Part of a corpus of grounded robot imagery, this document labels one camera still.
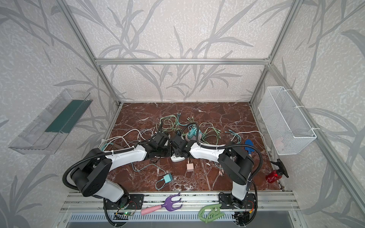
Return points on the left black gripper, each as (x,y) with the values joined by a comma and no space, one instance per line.
(164,144)

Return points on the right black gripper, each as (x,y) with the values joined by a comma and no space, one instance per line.
(177,144)

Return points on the pink charger plug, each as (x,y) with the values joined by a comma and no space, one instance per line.
(190,167)

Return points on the teal charger plug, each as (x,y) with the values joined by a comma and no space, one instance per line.
(168,178)

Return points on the white power socket block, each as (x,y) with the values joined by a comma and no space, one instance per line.
(175,158)

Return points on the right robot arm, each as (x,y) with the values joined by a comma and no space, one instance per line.
(241,162)

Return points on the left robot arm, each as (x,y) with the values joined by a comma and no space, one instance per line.
(89,175)

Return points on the teal chargers on pink block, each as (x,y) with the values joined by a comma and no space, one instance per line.
(192,132)

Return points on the purple pink hand rake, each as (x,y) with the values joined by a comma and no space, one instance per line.
(168,205)

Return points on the green plastic clip tool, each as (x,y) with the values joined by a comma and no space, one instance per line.
(210,213)

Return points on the red spray bottle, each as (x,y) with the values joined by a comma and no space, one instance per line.
(277,174)

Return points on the white wire mesh basket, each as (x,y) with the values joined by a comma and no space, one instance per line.
(287,127)

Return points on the clear plastic wall shelf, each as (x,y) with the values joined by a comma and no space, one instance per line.
(48,131)

